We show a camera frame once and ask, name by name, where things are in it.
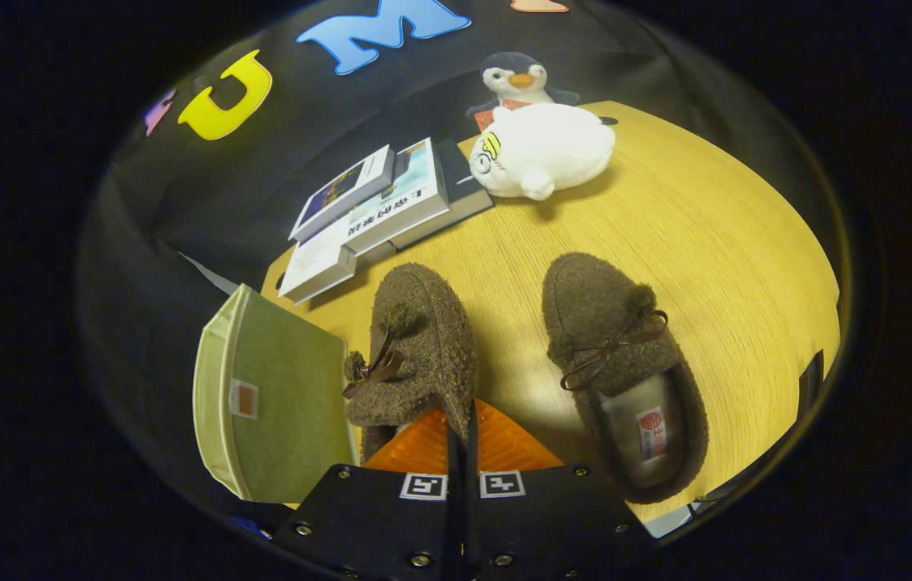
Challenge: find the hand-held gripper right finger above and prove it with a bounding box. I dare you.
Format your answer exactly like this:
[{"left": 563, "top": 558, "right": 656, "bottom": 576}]
[{"left": 460, "top": 398, "right": 655, "bottom": 581}]

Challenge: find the brown fleece shoe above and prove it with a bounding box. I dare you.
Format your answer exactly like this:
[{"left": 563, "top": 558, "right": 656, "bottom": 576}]
[
  {"left": 542, "top": 253, "right": 709, "bottom": 504},
  {"left": 341, "top": 262, "right": 479, "bottom": 462}
]

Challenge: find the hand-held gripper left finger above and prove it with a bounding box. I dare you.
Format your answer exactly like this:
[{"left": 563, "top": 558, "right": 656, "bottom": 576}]
[{"left": 274, "top": 403, "right": 461, "bottom": 581}]

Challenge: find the white book with dark picture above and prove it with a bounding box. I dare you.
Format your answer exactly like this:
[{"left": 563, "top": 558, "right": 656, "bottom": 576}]
[{"left": 288, "top": 144, "right": 397, "bottom": 243}]

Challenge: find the green fabric storage box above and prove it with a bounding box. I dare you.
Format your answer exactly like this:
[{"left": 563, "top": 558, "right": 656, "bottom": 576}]
[{"left": 193, "top": 283, "right": 360, "bottom": 504}]

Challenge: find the black book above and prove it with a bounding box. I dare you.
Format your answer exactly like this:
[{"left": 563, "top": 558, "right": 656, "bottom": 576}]
[{"left": 388, "top": 139, "right": 496, "bottom": 251}]

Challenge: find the light blue cover book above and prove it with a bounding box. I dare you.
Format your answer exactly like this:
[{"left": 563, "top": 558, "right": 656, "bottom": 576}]
[{"left": 343, "top": 137, "right": 451, "bottom": 256}]

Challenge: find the plain white book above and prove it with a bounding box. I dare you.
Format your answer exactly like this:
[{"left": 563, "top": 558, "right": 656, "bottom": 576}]
[{"left": 278, "top": 218, "right": 392, "bottom": 306}]

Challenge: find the white plush seal toy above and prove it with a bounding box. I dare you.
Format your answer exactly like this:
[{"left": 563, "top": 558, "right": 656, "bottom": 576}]
[{"left": 469, "top": 102, "right": 617, "bottom": 202}]

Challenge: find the grey penguin plush toy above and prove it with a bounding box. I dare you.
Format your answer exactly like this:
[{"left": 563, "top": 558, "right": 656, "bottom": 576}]
[{"left": 466, "top": 52, "right": 580, "bottom": 130}]

